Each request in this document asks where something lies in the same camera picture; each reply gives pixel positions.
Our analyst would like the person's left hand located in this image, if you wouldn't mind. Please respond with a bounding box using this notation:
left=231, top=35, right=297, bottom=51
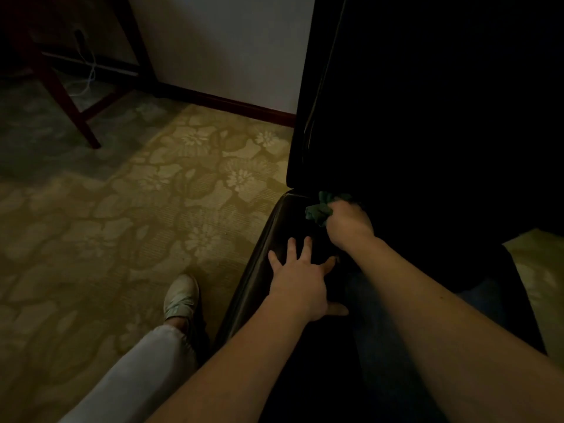
left=267, top=236, right=350, bottom=324

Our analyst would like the person's right hand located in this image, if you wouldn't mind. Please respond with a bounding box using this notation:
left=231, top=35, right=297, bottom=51
left=325, top=200, right=376, bottom=253

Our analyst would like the green cleaning cloth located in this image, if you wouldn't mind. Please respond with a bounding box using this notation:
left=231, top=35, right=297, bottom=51
left=304, top=191, right=354, bottom=229

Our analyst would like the black leather chair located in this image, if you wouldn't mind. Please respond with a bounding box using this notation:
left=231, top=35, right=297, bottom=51
left=213, top=0, right=564, bottom=423

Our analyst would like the person's left forearm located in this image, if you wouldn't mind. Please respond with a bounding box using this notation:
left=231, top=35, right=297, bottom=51
left=147, top=294, right=311, bottom=423

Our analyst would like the person's right forearm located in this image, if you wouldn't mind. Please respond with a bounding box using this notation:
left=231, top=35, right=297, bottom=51
left=341, top=235, right=564, bottom=423

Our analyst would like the white sneaker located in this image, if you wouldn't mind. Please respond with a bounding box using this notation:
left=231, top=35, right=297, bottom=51
left=163, top=273, right=202, bottom=332

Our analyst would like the dark red baseboard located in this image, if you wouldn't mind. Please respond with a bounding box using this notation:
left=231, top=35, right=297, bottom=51
left=154, top=81, right=297, bottom=127

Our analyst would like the dark red wooden table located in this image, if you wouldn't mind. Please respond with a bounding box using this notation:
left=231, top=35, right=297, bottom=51
left=0, top=0, right=159, bottom=149

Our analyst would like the white hanging cord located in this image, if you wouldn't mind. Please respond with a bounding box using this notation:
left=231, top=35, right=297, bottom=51
left=69, top=37, right=99, bottom=98

